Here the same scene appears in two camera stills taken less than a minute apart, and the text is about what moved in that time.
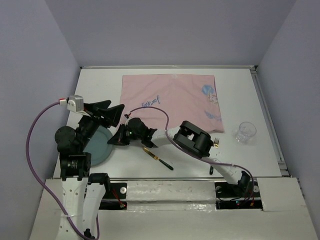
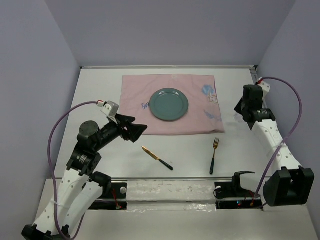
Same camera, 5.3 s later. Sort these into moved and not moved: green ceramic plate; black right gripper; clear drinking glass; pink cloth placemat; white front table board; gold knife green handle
Moved: black right gripper; green ceramic plate; clear drinking glass
Not moved: pink cloth placemat; white front table board; gold knife green handle
